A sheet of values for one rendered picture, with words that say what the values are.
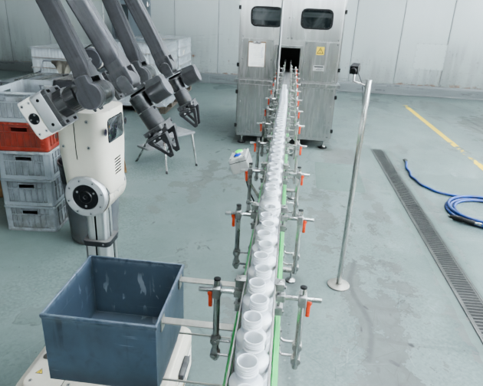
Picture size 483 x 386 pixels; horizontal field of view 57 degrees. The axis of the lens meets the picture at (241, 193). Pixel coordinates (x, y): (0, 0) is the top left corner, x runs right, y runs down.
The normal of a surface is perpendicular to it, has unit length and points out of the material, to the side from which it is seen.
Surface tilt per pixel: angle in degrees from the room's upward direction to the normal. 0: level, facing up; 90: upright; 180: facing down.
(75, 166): 101
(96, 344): 90
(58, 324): 90
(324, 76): 90
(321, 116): 90
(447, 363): 0
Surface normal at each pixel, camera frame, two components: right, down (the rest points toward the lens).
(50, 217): -0.01, 0.37
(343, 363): 0.04, -0.93
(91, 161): -0.11, 0.54
